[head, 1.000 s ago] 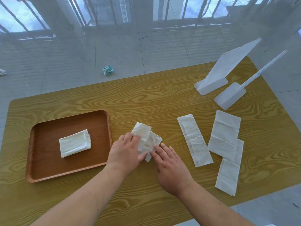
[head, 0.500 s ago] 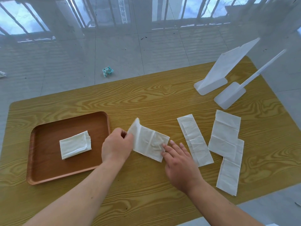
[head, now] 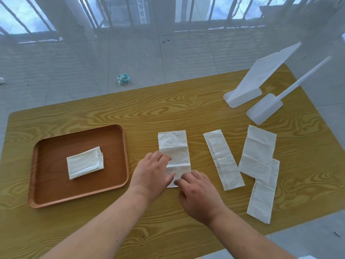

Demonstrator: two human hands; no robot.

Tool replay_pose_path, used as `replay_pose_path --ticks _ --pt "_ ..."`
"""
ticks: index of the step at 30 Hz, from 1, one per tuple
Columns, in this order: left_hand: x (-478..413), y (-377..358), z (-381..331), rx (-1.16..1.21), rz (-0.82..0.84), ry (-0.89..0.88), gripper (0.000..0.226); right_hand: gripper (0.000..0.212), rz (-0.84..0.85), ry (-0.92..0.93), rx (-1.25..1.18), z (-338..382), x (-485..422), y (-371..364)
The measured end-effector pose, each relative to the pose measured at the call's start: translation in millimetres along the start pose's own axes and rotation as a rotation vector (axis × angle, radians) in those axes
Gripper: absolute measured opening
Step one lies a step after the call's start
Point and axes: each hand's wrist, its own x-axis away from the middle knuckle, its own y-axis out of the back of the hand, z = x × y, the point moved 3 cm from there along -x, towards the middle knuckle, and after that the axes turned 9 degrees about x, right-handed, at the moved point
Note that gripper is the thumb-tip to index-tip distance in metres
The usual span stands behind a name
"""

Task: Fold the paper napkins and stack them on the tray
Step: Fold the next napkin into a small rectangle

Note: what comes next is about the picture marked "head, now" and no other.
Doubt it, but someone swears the person's right hand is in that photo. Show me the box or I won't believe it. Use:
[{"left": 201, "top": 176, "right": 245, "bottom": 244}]
[{"left": 174, "top": 169, "right": 228, "bottom": 227}]

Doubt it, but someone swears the person's left hand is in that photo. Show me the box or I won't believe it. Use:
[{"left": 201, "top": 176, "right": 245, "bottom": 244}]
[{"left": 129, "top": 151, "right": 176, "bottom": 204}]

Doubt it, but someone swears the brown wooden tray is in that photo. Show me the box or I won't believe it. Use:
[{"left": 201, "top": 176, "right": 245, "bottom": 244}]
[{"left": 28, "top": 124, "right": 130, "bottom": 209}]

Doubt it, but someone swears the person's left forearm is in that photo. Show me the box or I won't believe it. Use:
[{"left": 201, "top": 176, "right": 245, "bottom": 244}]
[{"left": 40, "top": 186, "right": 151, "bottom": 259}]

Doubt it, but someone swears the person's right forearm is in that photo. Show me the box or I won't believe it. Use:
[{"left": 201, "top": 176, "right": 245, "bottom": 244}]
[{"left": 209, "top": 209, "right": 297, "bottom": 259}]

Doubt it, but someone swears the crumpled teal wrapper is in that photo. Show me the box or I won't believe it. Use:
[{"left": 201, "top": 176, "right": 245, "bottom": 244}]
[{"left": 116, "top": 73, "right": 132, "bottom": 86}]

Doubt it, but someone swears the white plastic stand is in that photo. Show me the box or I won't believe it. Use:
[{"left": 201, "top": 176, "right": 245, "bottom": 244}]
[
  {"left": 245, "top": 56, "right": 332, "bottom": 126},
  {"left": 223, "top": 41, "right": 302, "bottom": 109}
]

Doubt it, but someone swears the metal window railing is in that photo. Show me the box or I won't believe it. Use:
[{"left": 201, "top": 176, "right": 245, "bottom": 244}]
[{"left": 0, "top": 0, "right": 345, "bottom": 44}]

